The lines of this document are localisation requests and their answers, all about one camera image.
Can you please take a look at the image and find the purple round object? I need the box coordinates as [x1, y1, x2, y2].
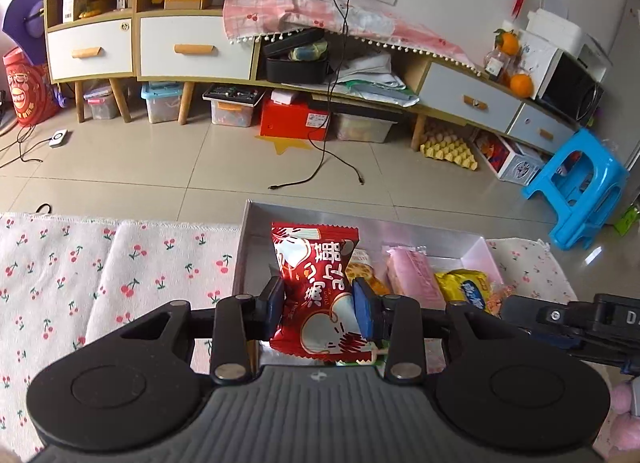
[1, 0, 48, 66]

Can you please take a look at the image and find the cherry print cloth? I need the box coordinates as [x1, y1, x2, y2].
[0, 213, 581, 444]

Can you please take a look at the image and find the small clear storage bin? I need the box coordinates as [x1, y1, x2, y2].
[82, 85, 121, 120]

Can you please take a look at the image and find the orange snack packet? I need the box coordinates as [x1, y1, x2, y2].
[486, 284, 517, 318]

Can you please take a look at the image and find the yellow star floor sticker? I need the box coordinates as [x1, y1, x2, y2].
[255, 135, 311, 154]

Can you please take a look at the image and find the pink cardboard box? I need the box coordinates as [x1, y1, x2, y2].
[232, 199, 506, 374]

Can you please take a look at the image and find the pink pompom cloth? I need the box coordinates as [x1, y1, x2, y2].
[222, 0, 481, 74]

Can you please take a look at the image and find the yellow snack packet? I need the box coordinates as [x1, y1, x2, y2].
[434, 269, 496, 316]

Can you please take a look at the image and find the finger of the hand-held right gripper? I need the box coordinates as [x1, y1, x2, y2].
[500, 295, 596, 350]
[570, 343, 640, 375]

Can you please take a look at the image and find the clear bin with black lid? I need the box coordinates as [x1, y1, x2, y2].
[202, 84, 266, 128]

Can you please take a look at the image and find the blue lid storage bin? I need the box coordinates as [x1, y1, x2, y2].
[141, 82, 183, 124]

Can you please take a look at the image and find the teal yellow pouch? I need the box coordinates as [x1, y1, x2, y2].
[290, 40, 328, 61]

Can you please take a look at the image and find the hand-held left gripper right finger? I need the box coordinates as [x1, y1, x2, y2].
[351, 278, 521, 386]

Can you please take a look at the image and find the orange white biscuit packet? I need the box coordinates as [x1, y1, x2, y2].
[345, 248, 392, 296]

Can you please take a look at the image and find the yellow egg tray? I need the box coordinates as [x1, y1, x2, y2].
[420, 130, 480, 171]

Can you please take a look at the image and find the black power cable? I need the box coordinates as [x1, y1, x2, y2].
[269, 0, 366, 191]

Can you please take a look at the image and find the white cabinet drawer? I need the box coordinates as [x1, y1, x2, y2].
[137, 15, 257, 81]
[417, 62, 523, 134]
[507, 104, 576, 154]
[46, 19, 135, 82]

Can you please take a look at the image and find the white printed toy box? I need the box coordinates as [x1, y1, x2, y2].
[475, 132, 548, 186]

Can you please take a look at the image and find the black white microwave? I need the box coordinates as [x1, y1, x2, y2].
[525, 38, 607, 126]

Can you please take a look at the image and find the person's right forearm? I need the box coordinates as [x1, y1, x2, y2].
[607, 380, 640, 461]

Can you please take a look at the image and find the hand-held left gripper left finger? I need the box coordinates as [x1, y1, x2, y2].
[112, 274, 286, 386]

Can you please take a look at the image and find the red shoe box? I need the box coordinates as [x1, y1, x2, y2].
[260, 93, 333, 144]

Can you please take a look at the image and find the glass jar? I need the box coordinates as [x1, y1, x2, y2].
[484, 49, 510, 81]

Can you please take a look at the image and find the orange fruit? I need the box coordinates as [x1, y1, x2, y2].
[509, 73, 536, 100]
[496, 29, 522, 56]

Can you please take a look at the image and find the white foam box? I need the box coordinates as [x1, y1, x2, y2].
[525, 8, 613, 68]

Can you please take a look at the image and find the black open case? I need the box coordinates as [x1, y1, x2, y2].
[262, 28, 333, 84]

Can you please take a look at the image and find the blue plastic stool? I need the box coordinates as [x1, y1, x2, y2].
[522, 129, 631, 251]

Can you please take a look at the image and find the pink snack packet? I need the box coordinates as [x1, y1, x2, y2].
[382, 244, 448, 311]

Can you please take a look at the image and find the large red white snack packet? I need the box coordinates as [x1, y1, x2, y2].
[269, 222, 373, 363]

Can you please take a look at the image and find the pile of white papers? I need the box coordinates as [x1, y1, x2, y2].
[332, 53, 421, 106]

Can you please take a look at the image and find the red printed gift bag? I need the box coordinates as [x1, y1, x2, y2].
[2, 48, 61, 128]

